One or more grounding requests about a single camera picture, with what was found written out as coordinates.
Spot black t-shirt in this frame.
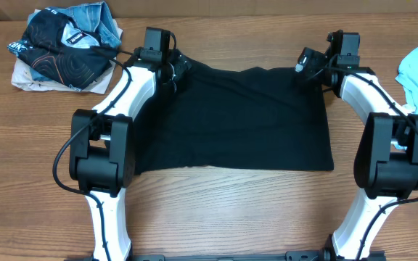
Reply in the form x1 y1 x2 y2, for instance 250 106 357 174
134 61 334 173

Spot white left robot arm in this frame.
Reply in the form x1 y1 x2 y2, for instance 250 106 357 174
67 27 189 260

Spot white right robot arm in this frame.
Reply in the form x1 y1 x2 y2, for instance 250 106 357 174
285 30 418 261

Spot folded blue jeans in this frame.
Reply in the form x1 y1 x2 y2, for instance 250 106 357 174
46 1 122 49

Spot black patterned folded shirt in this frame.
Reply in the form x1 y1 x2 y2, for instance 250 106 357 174
7 8 117 89

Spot beige folded cloth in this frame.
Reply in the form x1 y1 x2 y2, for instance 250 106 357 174
11 24 114 94

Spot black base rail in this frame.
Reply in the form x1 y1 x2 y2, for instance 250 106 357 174
63 249 386 261

